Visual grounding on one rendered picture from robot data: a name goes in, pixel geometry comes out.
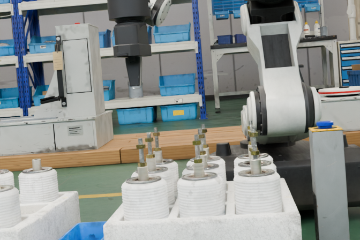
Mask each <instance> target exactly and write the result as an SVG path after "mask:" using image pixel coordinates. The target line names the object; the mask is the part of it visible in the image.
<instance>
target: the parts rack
mask: <svg viewBox="0 0 360 240"><path fill-rule="evenodd" d="M22 1H25V2H22ZM184 3H192V13H193V26H194V40H195V41H184V42H171V43H158V44H150V45H151V51H152V55H155V54H168V53H181V52H188V51H196V61H197V75H198V88H199V92H195V93H194V94H188V95H175V96H161V95H152V96H143V97H142V98H136V99H129V97H125V98H117V99H113V100H110V101H105V102H104V105H105V109H116V108H130V107H144V106H158V105H165V104H180V103H194V102H199V106H200V115H201V118H199V119H208V118H207V116H206V115H208V113H207V114H206V102H205V87H204V85H205V84H204V74H203V60H202V53H201V39H200V38H201V37H200V25H199V11H198V0H173V2H172V4H184ZM11 5H12V11H11ZM103 10H108V3H107V0H43V1H37V0H10V3H7V4H0V19H10V18H12V28H13V39H14V50H15V56H2V57H0V67H4V66H16V68H17V79H18V91H19V102H20V107H19V108H7V109H0V117H11V116H20V117H24V116H32V115H33V114H34V113H35V112H36V111H37V110H38V108H39V107H40V106H35V105H32V104H31V103H34V100H32V101H31V93H30V86H29V77H30V79H31V81H32V84H33V86H34V89H36V87H37V86H41V85H45V82H44V70H43V68H44V66H43V64H44V63H53V53H52V52H48V53H41V54H28V55H27V52H29V49H27V48H26V41H27V37H28V33H29V34H30V40H31V38H32V36H33V35H35V36H40V24H39V16H47V15H54V14H66V13H78V12H91V11H103ZM11 13H12V15H11ZM8 15H10V16H8ZM2 16H6V17H2ZM24 17H25V21H24ZM27 18H28V23H29V25H28V29H27V33H26V36H25V26H26V22H27ZM40 37H41V36H40ZM100 55H101V59H103V58H114V51H113V47H112V48H100ZM28 65H30V66H31V69H32V71H33V75H34V81H33V78H32V76H31V74H30V71H29V69H28Z"/></svg>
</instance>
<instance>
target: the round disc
mask: <svg viewBox="0 0 360 240"><path fill-rule="evenodd" d="M318 91H319V92H318V93H319V95H325V96H326V97H342V96H356V95H358V94H360V86H350V87H349V86H340V87H335V88H324V89H319V90H318Z"/></svg>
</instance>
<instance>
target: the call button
mask: <svg viewBox="0 0 360 240"><path fill-rule="evenodd" d="M332 125H334V122H333V121H319V122H316V126H318V128H319V129H327V128H332Z"/></svg>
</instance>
